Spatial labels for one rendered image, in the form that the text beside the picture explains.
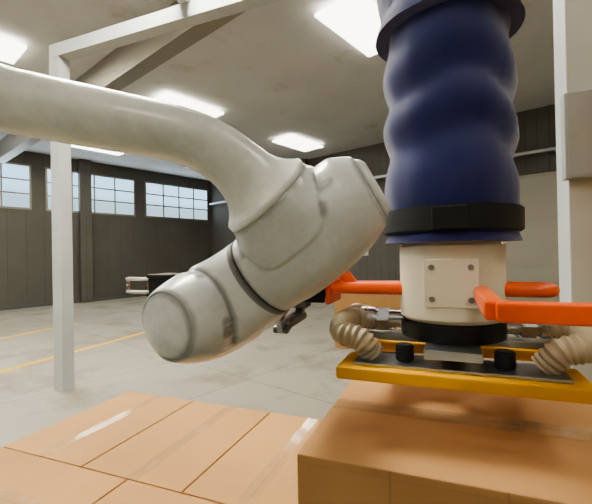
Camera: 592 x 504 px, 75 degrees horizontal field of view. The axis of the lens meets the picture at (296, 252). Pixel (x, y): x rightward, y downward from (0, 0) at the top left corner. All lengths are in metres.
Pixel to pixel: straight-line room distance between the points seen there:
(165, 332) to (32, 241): 11.54
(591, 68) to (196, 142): 1.61
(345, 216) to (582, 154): 1.38
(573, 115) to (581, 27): 0.33
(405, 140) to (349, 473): 0.50
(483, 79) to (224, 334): 0.52
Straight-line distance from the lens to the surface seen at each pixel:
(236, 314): 0.41
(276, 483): 1.34
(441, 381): 0.60
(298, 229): 0.36
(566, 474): 0.64
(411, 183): 0.64
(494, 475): 0.60
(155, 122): 0.38
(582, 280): 1.71
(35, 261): 11.93
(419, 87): 0.68
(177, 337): 0.40
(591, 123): 1.72
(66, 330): 4.22
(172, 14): 3.73
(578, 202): 1.71
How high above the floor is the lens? 1.22
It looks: level
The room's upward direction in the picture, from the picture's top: 1 degrees counter-clockwise
